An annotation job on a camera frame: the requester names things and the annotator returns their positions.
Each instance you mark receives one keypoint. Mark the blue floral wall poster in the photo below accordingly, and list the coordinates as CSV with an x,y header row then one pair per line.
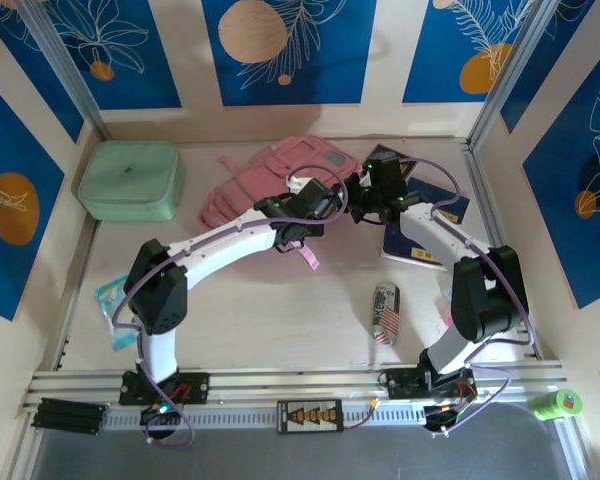
x,y
430,60
555,225
530,100
150,60
330,75
40,80
10,150

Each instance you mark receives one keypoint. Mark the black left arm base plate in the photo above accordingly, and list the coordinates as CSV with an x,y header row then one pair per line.
x,y
195,387

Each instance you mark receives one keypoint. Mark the black profile bar stack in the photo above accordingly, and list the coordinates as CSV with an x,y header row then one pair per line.
x,y
70,415

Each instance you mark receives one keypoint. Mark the blue snack packet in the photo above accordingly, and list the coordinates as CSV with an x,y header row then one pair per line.
x,y
111,295

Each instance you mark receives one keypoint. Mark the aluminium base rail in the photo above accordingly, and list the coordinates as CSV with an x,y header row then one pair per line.
x,y
290,382

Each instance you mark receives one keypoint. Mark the pink student backpack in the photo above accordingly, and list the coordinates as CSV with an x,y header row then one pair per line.
x,y
260,180

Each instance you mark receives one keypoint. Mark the dark blue Chinese book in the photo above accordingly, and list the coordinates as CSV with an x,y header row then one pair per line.
x,y
397,245

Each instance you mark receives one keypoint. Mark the green tape roll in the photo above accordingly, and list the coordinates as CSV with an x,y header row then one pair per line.
x,y
555,406

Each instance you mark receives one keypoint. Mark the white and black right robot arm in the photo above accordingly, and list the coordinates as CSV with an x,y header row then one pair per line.
x,y
485,305

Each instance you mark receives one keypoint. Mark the flag print drink can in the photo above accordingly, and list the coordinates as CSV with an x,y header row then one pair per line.
x,y
386,312

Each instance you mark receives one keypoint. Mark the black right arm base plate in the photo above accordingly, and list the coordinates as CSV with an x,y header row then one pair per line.
x,y
400,382

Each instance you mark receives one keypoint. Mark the green plastic container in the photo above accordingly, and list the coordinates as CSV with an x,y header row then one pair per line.
x,y
130,180

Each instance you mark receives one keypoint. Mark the small controller circuit board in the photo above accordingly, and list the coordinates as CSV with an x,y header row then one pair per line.
x,y
162,412
445,415

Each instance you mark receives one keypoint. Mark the black power distribution board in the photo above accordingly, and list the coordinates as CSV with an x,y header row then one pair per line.
x,y
310,416

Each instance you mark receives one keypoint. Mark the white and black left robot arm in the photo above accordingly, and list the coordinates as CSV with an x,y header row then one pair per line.
x,y
220,240

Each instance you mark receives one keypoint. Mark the aluminium frame post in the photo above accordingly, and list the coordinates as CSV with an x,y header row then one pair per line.
x,y
510,70
65,70

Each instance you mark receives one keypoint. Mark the grey metal sheet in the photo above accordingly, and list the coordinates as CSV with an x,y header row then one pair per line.
x,y
305,455

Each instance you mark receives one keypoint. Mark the aluminium side rail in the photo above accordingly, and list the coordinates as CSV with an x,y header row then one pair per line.
x,y
480,200
77,295

